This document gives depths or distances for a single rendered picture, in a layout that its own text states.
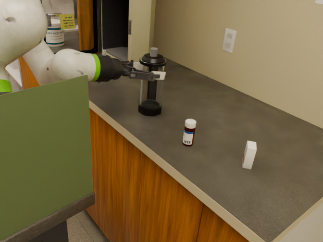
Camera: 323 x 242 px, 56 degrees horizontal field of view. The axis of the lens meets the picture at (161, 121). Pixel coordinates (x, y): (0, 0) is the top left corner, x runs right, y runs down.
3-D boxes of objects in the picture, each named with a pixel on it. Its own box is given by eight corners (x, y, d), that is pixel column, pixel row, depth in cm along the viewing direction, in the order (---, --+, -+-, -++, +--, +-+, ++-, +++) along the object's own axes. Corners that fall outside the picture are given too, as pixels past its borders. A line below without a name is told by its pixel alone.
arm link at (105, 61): (84, 78, 106) (97, 88, 100) (89, 45, 102) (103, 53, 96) (99, 78, 110) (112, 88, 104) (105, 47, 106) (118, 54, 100)
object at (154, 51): (155, 59, 123) (155, 43, 120) (169, 66, 117) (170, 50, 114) (136, 63, 118) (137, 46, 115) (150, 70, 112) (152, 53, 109)
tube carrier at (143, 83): (152, 100, 134) (155, 53, 123) (167, 110, 127) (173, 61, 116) (132, 106, 128) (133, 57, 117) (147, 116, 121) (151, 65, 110)
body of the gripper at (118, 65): (116, 61, 101) (138, 63, 107) (103, 54, 106) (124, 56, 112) (112, 82, 103) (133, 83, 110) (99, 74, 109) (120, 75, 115)
